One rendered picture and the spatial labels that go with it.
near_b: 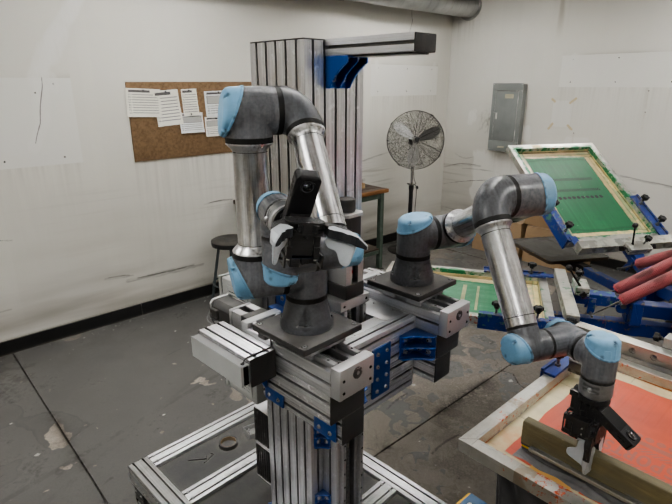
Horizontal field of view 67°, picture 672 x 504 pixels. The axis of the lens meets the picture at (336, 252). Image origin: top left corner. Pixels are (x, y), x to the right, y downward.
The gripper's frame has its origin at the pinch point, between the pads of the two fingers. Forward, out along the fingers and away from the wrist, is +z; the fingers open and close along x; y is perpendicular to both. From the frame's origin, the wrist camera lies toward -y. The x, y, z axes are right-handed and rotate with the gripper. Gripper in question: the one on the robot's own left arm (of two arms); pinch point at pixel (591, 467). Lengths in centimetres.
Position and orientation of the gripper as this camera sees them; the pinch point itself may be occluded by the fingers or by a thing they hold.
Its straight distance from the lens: 151.8
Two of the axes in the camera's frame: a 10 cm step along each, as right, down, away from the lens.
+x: -7.4, 2.1, -6.4
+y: -6.7, -2.2, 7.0
